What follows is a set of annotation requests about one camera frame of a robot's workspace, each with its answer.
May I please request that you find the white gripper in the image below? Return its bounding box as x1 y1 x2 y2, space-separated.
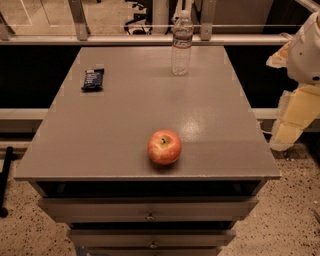
266 12 320 151

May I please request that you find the red apple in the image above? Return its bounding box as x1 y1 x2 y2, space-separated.
147 130 182 165

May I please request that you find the clear plastic water bottle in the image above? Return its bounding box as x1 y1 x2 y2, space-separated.
171 10 194 76

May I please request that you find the black office chair base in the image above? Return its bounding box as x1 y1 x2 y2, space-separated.
124 0 153 35

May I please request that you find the dark blue snack bar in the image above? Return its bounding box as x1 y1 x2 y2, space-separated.
81 69 104 91

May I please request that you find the grey drawer cabinet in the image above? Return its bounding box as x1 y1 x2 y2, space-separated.
16 47 280 256

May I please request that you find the lower grey drawer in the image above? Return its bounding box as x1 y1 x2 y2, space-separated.
68 229 235 249

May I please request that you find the grey drawer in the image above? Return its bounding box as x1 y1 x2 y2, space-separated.
68 229 235 249
39 197 258 223

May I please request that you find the upper grey drawer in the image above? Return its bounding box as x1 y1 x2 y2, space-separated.
39 197 258 223

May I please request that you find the black pole stand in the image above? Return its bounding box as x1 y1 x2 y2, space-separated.
0 146 14 218

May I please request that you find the metal railing frame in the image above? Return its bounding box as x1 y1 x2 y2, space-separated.
0 0 320 46

